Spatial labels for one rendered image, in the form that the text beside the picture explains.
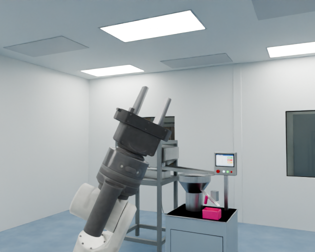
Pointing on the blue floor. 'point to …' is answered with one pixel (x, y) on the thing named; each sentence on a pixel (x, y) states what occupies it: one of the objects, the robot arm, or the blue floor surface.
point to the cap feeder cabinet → (201, 231)
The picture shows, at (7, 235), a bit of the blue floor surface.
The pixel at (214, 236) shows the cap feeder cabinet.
